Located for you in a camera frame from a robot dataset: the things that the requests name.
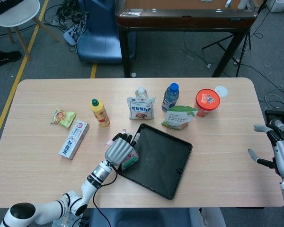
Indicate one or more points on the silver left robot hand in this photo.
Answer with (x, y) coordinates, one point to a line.
(118, 150)

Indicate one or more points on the small white pink bag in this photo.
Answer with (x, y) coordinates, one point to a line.
(130, 160)

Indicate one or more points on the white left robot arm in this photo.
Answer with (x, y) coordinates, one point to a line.
(73, 203)

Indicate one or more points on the black plastic tray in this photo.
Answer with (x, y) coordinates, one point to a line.
(161, 160)

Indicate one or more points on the black equipment case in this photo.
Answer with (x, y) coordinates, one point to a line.
(272, 116)

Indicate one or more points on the yellow squeeze bottle green cap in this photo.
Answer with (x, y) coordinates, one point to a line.
(100, 113)

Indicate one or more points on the white pink toothpaste box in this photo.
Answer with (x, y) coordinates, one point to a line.
(73, 140)

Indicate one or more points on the white sugar bag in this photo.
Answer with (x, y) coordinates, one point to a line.
(140, 110)

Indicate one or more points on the yellow green snack packet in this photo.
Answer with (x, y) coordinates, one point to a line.
(62, 117)

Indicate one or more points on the green white corn starch pouch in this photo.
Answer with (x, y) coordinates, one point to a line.
(178, 117)

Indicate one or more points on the blue sports drink bottle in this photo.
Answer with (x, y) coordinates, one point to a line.
(170, 98)

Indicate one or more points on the white round table grommet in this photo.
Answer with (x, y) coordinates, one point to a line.
(222, 91)

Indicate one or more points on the orange instant noodle cup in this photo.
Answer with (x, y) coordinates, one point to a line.
(207, 99)

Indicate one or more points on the black tripod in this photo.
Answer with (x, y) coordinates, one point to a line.
(241, 47)

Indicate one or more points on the white power strip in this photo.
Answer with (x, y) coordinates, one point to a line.
(71, 35)

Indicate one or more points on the brown mahjong table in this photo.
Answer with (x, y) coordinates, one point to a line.
(184, 21)

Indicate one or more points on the black shoe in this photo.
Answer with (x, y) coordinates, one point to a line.
(6, 58)

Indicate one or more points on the white chair wooden legs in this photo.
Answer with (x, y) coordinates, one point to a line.
(16, 14)

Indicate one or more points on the black printed bag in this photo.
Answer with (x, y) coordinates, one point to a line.
(4, 4)

